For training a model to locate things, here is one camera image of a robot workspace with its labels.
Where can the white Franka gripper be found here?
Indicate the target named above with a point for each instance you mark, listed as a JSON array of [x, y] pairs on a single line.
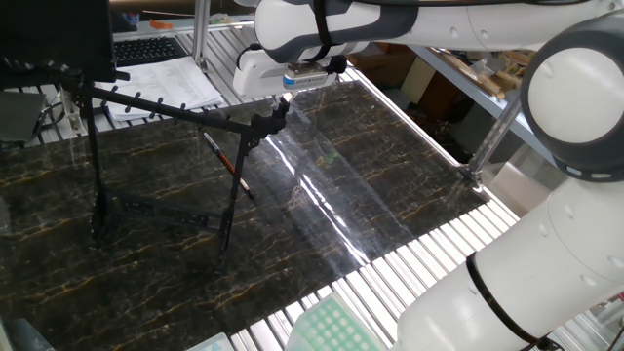
[[253, 78]]

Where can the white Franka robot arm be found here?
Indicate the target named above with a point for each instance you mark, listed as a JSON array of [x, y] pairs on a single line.
[[575, 97]]

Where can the black tripod stand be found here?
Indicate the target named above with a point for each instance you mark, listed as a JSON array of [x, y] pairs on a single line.
[[265, 126]]

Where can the brown cardboard box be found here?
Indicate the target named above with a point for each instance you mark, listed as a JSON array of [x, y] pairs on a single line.
[[380, 61]]

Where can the white paper stack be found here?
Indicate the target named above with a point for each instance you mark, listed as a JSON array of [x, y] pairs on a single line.
[[166, 83]]

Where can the orange small tool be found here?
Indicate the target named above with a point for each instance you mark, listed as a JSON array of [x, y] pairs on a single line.
[[161, 24]]

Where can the black keyboard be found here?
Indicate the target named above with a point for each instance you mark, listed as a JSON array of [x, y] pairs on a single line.
[[146, 50]]

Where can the grey metal shelf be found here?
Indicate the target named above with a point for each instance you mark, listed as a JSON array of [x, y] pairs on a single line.
[[468, 90]]

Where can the wooden pieces pile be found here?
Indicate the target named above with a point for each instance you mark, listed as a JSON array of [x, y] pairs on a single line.
[[482, 73]]

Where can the green pipette tip box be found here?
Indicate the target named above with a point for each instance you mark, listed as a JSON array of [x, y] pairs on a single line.
[[331, 326]]

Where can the black monitor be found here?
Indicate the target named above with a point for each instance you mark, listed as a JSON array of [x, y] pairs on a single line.
[[53, 34]]

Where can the grey flat pad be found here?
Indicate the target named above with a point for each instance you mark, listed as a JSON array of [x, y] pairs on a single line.
[[19, 117]]

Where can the silver wrist camera blue ends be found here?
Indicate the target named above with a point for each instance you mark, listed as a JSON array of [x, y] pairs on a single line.
[[304, 78]]

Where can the aluminium frame post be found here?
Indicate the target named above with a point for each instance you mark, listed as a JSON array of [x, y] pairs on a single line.
[[492, 141], [201, 29]]

